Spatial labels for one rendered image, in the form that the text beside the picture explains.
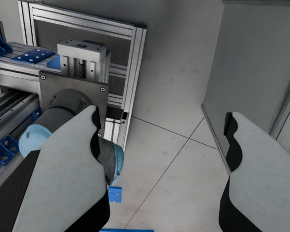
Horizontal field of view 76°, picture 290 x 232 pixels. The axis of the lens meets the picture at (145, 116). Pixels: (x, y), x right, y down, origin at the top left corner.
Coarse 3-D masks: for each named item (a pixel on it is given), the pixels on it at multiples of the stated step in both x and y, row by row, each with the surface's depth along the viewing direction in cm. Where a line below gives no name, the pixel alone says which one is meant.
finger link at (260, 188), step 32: (224, 128) 12; (256, 128) 9; (256, 160) 8; (288, 160) 8; (224, 192) 7; (256, 192) 6; (288, 192) 6; (224, 224) 6; (256, 224) 5; (288, 224) 5
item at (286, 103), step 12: (240, 0) 103; (252, 0) 90; (264, 0) 80; (276, 0) 72; (288, 0) 65; (288, 84) 63; (288, 96) 63; (288, 108) 64; (276, 120) 69; (276, 132) 69; (216, 144) 130; (228, 168) 108
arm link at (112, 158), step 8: (104, 144) 51; (112, 144) 53; (104, 152) 49; (112, 152) 50; (120, 152) 52; (104, 160) 48; (112, 160) 49; (120, 160) 50; (104, 168) 47; (112, 168) 49; (120, 168) 50; (112, 176) 49; (112, 184) 50
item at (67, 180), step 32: (64, 128) 9; (96, 128) 9; (64, 160) 7; (96, 160) 7; (32, 192) 6; (64, 192) 6; (96, 192) 6; (32, 224) 5; (64, 224) 5; (96, 224) 6
